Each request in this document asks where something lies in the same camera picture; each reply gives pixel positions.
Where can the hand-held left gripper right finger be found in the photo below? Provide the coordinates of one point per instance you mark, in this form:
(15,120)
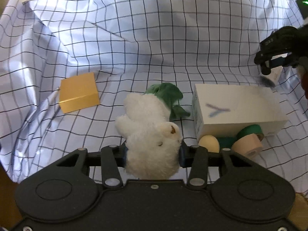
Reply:
(182,159)

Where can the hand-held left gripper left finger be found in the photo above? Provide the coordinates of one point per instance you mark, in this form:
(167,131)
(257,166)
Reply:
(122,158)

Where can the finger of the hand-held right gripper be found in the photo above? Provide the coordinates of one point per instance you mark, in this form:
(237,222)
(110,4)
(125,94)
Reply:
(278,62)

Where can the black knit cloth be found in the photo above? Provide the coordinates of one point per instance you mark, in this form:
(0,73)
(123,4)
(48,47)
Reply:
(281,39)

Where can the white plush radish toy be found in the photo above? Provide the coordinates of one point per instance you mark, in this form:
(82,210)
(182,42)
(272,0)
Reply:
(149,134)

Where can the cream egg-shaped object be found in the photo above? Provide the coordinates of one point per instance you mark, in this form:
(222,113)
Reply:
(209,144)

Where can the dark green tape roll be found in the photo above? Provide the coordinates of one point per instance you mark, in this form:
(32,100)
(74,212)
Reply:
(226,142)

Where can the long white box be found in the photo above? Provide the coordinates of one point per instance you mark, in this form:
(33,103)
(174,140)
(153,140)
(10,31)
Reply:
(235,110)

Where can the beige tape roll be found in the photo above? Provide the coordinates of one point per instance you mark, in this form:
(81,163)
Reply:
(247,145)

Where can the yellow box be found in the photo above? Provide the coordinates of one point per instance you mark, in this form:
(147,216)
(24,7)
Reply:
(78,93)

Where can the blue checked white cloth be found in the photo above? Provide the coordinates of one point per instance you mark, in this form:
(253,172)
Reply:
(120,41)

